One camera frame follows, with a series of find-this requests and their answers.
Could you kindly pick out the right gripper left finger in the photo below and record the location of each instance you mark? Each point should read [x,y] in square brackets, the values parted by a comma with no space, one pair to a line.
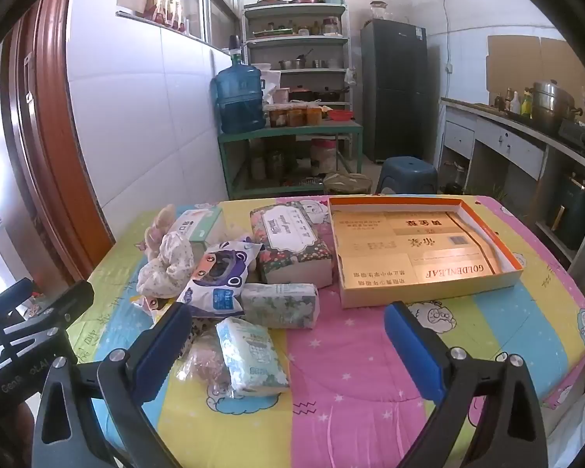
[67,432]

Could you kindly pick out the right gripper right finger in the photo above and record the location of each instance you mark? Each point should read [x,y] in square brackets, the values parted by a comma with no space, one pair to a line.
[510,431]

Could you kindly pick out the floral cream cloth bundle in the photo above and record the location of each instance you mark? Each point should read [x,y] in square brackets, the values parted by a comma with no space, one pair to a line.
[166,275]

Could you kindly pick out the clear bag pink item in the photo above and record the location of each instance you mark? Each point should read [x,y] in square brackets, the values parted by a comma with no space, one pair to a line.
[202,359]

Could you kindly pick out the purple cartoon wipes pack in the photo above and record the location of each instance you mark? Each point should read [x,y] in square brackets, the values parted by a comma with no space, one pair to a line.
[216,284]

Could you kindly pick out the pale green tissue pack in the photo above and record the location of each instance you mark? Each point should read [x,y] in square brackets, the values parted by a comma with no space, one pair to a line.
[251,358]

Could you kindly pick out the grey green tissue pack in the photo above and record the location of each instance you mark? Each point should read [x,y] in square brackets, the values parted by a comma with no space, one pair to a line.
[293,305]

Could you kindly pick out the pink plush bunny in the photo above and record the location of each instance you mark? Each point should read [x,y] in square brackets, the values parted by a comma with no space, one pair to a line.
[154,234]

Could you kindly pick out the leopard print cloth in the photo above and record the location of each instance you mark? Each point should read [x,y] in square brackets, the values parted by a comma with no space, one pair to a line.
[198,327]

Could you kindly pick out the green white tissue box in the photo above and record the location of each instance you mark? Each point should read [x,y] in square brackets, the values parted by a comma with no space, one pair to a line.
[202,228]

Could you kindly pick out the orange gold shallow box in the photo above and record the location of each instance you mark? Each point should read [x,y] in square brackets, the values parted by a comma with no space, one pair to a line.
[412,248]

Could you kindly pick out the dark green air fryer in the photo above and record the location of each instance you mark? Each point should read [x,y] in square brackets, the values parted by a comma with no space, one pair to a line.
[566,218]

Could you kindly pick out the blue plastic stool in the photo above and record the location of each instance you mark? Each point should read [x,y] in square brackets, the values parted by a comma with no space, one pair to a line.
[405,175]

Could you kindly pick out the grey kitchen counter cabinet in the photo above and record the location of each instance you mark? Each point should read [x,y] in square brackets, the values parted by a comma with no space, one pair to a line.
[487,153]

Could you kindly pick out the floral tissue pack large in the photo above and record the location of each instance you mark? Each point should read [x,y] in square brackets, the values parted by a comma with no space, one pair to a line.
[294,249]

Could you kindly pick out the woven round stool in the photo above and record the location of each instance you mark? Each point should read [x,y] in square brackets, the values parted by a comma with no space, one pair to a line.
[339,183]

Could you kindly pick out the gas stove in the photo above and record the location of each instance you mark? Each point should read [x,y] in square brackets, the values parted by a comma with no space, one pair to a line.
[573,133]

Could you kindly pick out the green metal shelf table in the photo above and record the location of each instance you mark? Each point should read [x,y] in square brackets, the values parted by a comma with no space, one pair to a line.
[273,162]

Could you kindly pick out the blue water jug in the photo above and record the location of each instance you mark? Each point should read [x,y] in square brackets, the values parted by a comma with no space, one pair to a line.
[238,94]

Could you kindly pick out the steel steamer pot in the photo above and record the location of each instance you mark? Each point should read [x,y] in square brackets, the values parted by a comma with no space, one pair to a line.
[552,105]

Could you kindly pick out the red bowl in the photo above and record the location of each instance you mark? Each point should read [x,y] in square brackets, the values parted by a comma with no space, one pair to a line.
[338,115]

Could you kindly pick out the black refrigerator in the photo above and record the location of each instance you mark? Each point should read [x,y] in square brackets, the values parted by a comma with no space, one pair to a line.
[395,89]

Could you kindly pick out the white storage shelf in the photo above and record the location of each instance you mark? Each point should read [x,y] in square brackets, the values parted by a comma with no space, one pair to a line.
[308,44]

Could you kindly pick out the brown wooden door frame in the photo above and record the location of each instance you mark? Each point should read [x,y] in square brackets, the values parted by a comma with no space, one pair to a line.
[69,234]

